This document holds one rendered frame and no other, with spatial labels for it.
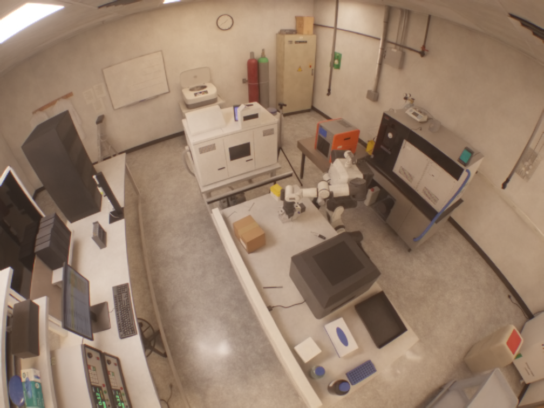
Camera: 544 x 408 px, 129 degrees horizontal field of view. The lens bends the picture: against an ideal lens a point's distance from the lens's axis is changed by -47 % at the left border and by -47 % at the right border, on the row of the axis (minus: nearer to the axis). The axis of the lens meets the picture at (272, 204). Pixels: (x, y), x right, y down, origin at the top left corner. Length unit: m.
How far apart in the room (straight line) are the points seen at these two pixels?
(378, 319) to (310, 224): 0.97
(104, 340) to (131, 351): 0.25
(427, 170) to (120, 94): 5.09
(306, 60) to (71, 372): 5.88
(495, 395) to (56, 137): 4.31
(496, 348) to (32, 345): 3.62
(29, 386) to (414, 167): 3.70
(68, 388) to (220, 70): 5.20
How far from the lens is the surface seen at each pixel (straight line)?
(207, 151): 2.27
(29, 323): 1.70
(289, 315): 1.69
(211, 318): 2.69
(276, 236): 1.99
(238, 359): 2.55
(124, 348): 1.92
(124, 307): 1.99
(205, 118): 2.34
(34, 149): 2.57
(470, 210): 4.04
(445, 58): 3.84
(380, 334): 1.79
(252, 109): 2.23
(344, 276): 1.52
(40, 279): 2.25
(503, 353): 2.92
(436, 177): 2.79
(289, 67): 5.42
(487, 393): 2.47
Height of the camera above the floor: 2.51
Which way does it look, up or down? 46 degrees down
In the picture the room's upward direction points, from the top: straight up
